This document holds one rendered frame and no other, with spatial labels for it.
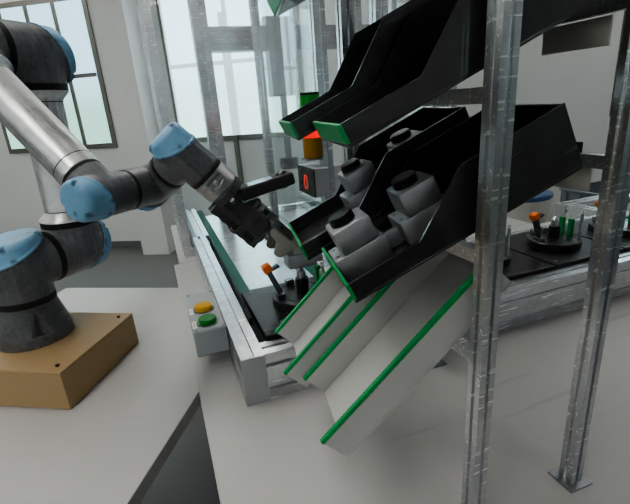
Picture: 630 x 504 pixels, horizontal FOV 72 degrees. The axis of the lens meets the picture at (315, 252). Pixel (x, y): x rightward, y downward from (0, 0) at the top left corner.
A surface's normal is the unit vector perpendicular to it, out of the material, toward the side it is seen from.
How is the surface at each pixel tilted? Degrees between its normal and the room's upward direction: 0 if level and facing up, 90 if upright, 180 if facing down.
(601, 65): 90
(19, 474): 0
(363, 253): 90
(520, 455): 0
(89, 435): 0
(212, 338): 90
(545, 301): 90
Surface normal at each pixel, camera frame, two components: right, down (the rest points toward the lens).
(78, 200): -0.41, 0.32
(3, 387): -0.15, 0.33
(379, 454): -0.07, -0.94
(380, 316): 0.18, 0.31
